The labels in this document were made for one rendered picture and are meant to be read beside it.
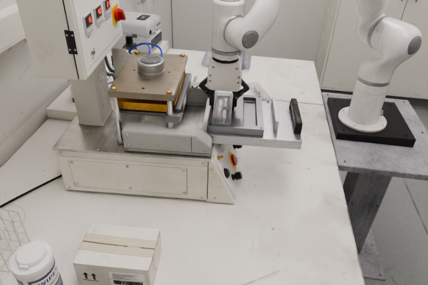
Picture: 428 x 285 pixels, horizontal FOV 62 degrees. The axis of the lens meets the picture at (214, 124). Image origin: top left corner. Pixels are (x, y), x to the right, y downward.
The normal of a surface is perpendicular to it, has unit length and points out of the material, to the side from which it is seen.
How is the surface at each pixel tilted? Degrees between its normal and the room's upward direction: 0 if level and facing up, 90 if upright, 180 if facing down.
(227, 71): 91
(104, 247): 1
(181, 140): 90
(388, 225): 0
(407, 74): 90
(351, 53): 90
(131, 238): 1
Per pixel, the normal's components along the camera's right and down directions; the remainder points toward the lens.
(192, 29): -0.14, 0.55
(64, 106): 0.04, -0.83
